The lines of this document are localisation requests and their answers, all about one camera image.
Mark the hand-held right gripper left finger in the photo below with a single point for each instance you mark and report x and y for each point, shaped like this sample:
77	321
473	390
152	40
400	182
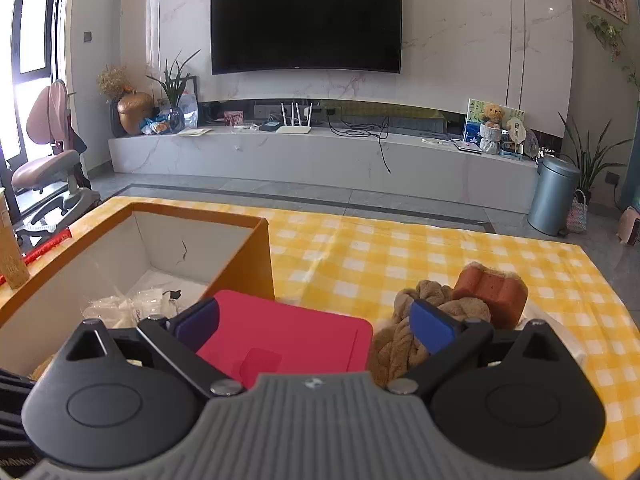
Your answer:
200	322

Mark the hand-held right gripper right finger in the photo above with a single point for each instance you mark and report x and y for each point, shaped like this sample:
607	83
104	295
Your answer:
432	327

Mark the brown braided plush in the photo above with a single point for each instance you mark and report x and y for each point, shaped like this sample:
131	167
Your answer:
395	350

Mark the brown toast plush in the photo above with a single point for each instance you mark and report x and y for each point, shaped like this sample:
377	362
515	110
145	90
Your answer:
492	287

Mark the orange cardboard box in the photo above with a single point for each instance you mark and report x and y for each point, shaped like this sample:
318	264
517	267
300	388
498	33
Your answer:
245	260

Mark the clear plastic bags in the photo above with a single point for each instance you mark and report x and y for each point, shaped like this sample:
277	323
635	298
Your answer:
120	305

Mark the yellow checked tablecloth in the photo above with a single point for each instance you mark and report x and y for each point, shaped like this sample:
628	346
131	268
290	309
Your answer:
375	260

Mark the red box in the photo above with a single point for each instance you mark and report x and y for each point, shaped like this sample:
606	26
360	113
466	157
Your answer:
300	330

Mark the red stick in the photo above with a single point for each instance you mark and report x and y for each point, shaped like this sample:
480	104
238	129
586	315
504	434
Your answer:
50	245

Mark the grey metal trash can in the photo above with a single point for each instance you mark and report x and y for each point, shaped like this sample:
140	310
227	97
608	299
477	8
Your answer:
552	197

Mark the woven basket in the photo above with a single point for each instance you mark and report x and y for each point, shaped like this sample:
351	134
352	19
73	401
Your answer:
576	215

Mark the loose papers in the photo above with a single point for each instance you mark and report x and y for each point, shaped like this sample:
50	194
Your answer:
195	132

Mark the white marble tv cabinet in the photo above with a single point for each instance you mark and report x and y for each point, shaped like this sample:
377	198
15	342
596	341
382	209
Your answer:
310	160

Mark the snack bags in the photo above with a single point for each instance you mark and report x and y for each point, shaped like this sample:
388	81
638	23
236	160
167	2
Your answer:
157	126

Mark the pink tissue box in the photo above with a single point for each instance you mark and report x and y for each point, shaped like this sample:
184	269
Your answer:
233	118

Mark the small black box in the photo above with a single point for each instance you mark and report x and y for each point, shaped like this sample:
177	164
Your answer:
270	126

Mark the round white fan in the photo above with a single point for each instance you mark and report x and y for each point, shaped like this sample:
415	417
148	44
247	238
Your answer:
515	130

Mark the white router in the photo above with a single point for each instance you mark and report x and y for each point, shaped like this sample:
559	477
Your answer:
294	129

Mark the gold acorn vase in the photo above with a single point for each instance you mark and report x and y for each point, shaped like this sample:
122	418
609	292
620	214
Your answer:
135	112

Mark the small teddy bear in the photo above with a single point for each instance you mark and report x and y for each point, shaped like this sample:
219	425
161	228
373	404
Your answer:
492	115

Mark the pink small appliance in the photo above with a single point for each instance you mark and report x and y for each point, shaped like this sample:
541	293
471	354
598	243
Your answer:
630	227

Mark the long-leaf potted plant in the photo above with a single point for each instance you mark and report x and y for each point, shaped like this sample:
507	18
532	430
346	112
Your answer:
590	160

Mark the green plant in glass vase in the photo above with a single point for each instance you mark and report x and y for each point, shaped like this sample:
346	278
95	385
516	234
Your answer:
172	92

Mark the dried flower bunch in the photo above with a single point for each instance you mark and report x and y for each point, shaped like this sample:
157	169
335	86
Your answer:
112	82

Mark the pink swivel chair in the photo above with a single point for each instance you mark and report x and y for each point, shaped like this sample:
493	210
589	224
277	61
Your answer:
47	115

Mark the window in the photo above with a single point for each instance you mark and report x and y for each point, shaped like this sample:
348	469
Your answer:
32	30

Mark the hanging green vine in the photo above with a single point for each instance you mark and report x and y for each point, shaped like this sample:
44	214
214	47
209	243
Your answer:
607	32

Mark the black picture frame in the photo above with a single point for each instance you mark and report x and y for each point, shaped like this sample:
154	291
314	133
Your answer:
192	102

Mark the black wall television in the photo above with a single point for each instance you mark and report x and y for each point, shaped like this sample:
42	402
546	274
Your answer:
305	17

